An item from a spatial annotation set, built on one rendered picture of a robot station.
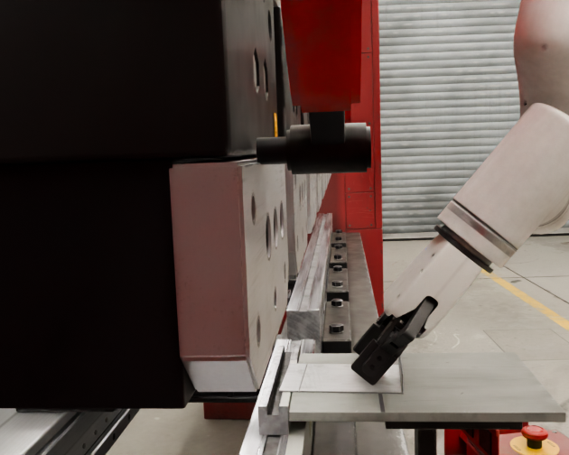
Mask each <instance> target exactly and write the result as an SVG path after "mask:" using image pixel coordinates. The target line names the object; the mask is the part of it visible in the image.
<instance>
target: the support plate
mask: <svg viewBox="0 0 569 455"><path fill-rule="evenodd" d="M358 356H359V354H357V353H342V354H300V357H299V362H298V364H307V365H308V364H352V363H353V361H354V360H355V359H356V358H357V357H358ZM401 358H402V366H403V373H404V394H403V395H394V394H382V396H383V402H384V407H385V412H384V413H382V412H381V410H380V404H379V398H378V394H348V393H303V392H300V389H299V392H293V394H292V399H291V403H290V408H289V422H524V423H565V422H566V412H565V411H564V409H563V408H562V407H561V406H560V405H559V404H558V402H557V401H556V400H555V399H554V397H553V396H551V395H550V394H549V393H548V391H547V390H546V389H545V388H544V386H543V385H542V384H541V383H540V382H539V381H538V379H537V378H536V377H535V376H534V374H533V373H532V372H531V371H530V370H529V369H528V367H527V366H526V365H525V364H524V362H523V361H522V360H521V359H520V358H519V357H518V355H517V354H516V353H515V352H480V353H402V354H401Z"/></svg>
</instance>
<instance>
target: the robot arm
mask: <svg viewBox="0 0 569 455"><path fill-rule="evenodd" d="M513 52H514V59H515V64H516V70H517V75H518V89H519V103H520V119H519V120H518V121H517V123H516V124H515V125H514V126H513V127H512V128H511V130H510V131H509V132H508V133H507V135H506V136H505V137H504V138H503V139H502V141H501V142H500V143H499V144H498V146H497V147H496V148H495V149H494V150H493V151H492V153H491V154H490V155H489V156H488V158H487V159H486V160H485V161H484V162H483V164H482V165H481V166H480V167H479V168H478V170H477V171H476V172H475V173H474V174H473V175H472V176H471V177H470V178H469V180H468V181H467V182H466V183H465V184H464V186H463V187H462V188H461V189H460V190H459V192H458V193H457V194H456V195H455V196H454V198H453V199H452V200H451V201H450V203H449V204H448V205H447V206H446V207H445V209H444V210H443V211H442V212H441V214H440V215H439V216H438V217H437V218H438V219H439V220H441V221H442V222H443V223H444V225H443V226H442V227H440V226H438V225H436V226H435V227H434V229H435V230H436V231H437V232H438V233H439V235H438V236H437V237H436V238H435V239H433V240H432V241H431V242H430V243H429V244H428V245H427V246H426V247H425V248H424V249H423V250H422V252H421V253H420V254H419V255H418V256H417V257H416V258H415V259H414V260H413V261H412V262H411V264H410V265H409V266H408V267H407V268H406V269H405V270H404V271H403V272H402V273H401V275H399V276H398V277H397V279H396V280H395V281H394V282H393V283H392V284H391V285H390V286H389V287H388V288H387V289H386V291H385V293H384V308H385V311H384V312H383V313H382V314H381V315H380V316H379V317H378V319H377V320H376V323H377V324H376V323H374V322H373V323H372V324H371V326H370V327H369V328H368V329H367V331H366V332H365V333H364V334H363V335H362V336H361V338H360V339H359V340H358V341H357V342H356V344H355V345H354V346H353V350H354V351H355V352H356V353H357V354H359V356H358V357H357V358H356V359H355V360H354V361H353V363H352V364H351V369H352V370H353V371H354V372H356V373H357V374H358V375H359V376H361V377H362V378H363V379H364V380H366V381H367V382H368V383H369V384H371V385H375V384H376V383H377V382H378V380H379V379H380V378H381V377H382V376H383V375H384V374H385V373H386V372H387V371H388V370H389V368H390V367H391V366H392V365H393V364H394V363H395V362H396V360H397V359H398V358H399V357H400V355H401V354H402V353H403V351H404V350H405V349H406V348H407V346H408V345H409V343H410V342H412V341H413V340H414V339H423V338H424V337H426V336H427V335H428V334H429V333H430V332H431V331H432V330H433V329H434V328H435V327H436V326H437V324H438V323H439V322H440V321H441V320H442V319H443V317H444V316H445V315H446V314H447V313H448V312H449V310H450V309H451V308H452V307H453V305H454V304H455V303H456V302H457V301H458V300H459V299H460V298H461V297H462V295H463V294H464V293H465V291H466V290H467V289H468V288H469V286H471V283H472V282H473V281H474V280H475V278H476V277H477V276H478V274H479V273H480V271H481V270H482V269H484V270H485V271H486V272H488V273H489V274H491V273H492V272H493V269H492V268H491V267H490V265H491V264H492V263H493V264H495V265H496V266H498V267H499V268H502V267H503V266H504V265H505V263H506V262H507V261H508V260H509V259H510V258H511V257H512V256H513V255H514V254H515V253H516V252H517V250H518V249H519V248H520V247H521V246H522V245H523V243H524V242H525V241H526V240H527V239H528V238H529V237H530V235H531V234H540V235H543V234H549V233H552V232H555V231H556V230H557V229H559V228H561V227H562V226H563V225H564V224H565V223H566V222H567V221H568V220H569V0H521V3H520V7H519V10H518V18H517V22H516V27H515V32H514V41H513ZM454 201H455V202H456V203H455V202H454ZM458 204H459V205H460V206H459V205H458ZM467 211H468V212H467ZM492 231H493V232H492ZM505 241H506V242H505ZM513 247H514V248H515V249H514V248H513ZM400 321H401V322H400Z"/></svg>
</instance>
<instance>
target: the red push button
mask: <svg viewBox="0 0 569 455"><path fill-rule="evenodd" d="M521 433H522V435H523V437H525V438H526V439H527V446H528V448H530V449H534V450H539V449H541V448H542V441H544V440H546V438H547V437H548V432H547V430H546V429H544V428H542V427H540V426H537V425H528V426H525V427H523V428H522V430H521Z"/></svg>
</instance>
